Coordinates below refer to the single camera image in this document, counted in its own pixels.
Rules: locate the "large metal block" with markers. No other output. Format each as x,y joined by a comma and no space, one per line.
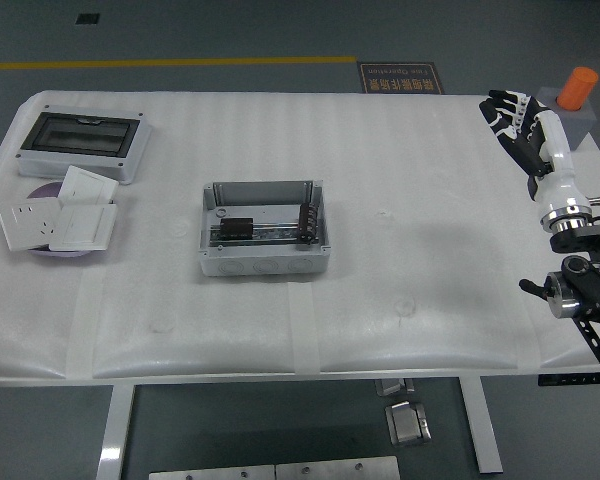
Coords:
405,425

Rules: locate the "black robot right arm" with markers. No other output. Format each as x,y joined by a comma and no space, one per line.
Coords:
585,240

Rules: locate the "grey metal plate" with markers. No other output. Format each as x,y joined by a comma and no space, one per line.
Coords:
210,473

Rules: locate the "white wall switch panel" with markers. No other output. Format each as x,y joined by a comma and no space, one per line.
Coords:
82,227
85,185

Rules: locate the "dark square floor hatch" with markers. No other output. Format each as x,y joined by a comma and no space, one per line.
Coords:
87,19

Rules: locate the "purple plate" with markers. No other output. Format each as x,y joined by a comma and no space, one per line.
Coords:
45,192

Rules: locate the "small metal block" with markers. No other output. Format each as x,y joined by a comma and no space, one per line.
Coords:
390,387

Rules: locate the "black table control panel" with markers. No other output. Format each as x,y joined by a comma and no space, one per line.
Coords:
570,380

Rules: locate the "grey box with dark lid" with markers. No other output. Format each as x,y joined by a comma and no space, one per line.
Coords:
80,132

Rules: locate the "white tape strip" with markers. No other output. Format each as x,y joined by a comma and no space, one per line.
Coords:
84,325

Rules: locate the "white wall socket panel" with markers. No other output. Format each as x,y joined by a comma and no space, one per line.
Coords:
27,225

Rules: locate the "grey foam block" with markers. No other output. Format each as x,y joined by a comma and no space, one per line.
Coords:
577,127

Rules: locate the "open grey junction box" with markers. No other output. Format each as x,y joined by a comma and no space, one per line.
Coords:
270,210

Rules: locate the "white foam mat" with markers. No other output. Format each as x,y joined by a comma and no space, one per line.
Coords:
280,125

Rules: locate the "orange cylinder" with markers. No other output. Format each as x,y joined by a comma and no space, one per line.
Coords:
577,87

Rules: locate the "black cylindrical battery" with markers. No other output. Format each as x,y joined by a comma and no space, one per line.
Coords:
308,220
236,226

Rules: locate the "white table leg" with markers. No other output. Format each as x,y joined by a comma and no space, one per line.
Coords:
115,435
480,425

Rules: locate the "white and black robot right hand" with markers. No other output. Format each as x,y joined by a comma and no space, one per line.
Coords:
557,150

